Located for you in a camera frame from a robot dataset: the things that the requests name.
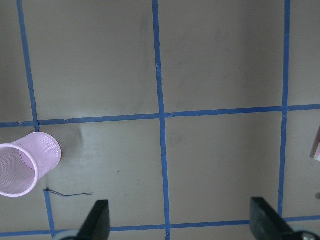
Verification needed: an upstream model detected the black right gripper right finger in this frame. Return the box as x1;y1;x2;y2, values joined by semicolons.
250;197;297;240

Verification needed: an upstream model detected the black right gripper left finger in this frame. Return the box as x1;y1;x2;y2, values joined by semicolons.
78;200;111;240

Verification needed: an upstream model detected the thin black wire scrap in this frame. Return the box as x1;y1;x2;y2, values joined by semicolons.
44;188;93;197

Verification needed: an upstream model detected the pink mesh cup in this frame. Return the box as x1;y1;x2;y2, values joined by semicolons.
0;132;62;198

